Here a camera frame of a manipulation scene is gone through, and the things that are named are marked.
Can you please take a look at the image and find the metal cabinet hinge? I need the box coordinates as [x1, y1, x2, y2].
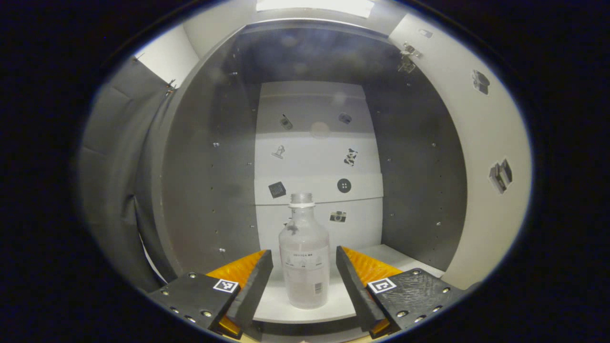
[398, 42, 422, 74]

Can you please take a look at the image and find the dark grey cabinet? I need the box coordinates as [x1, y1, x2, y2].
[136, 19, 470, 336]

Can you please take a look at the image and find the large ceiling light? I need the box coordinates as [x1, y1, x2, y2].
[256, 0, 376, 19]

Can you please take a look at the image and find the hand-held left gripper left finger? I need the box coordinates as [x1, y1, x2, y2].
[147, 249, 275, 340]

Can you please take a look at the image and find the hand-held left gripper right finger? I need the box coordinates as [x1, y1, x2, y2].
[335, 245, 468, 340]

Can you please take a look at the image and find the clear plastic bottle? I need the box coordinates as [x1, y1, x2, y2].
[278, 192, 331, 310]

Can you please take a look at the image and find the white cabinet shelf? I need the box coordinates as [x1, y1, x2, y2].
[252, 244, 446, 324]

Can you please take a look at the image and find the black backdrop cloth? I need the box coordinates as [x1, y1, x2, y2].
[76, 57, 177, 293]

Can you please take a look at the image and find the beige cabinet door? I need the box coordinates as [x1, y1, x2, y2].
[388, 13, 533, 291]

